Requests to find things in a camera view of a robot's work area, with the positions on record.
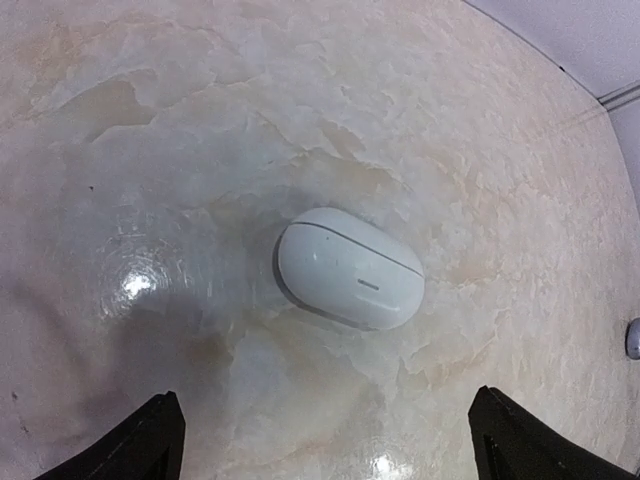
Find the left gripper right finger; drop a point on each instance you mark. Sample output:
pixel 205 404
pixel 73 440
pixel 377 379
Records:
pixel 511 443

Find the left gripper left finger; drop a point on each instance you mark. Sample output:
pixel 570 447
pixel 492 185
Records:
pixel 148 444

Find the blue-grey earbud charging case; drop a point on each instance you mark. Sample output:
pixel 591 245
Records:
pixel 632 339

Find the white earbud charging case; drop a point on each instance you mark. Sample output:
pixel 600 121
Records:
pixel 348 270

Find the right aluminium frame post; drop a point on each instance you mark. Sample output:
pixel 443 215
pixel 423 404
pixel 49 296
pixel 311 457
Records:
pixel 621 97

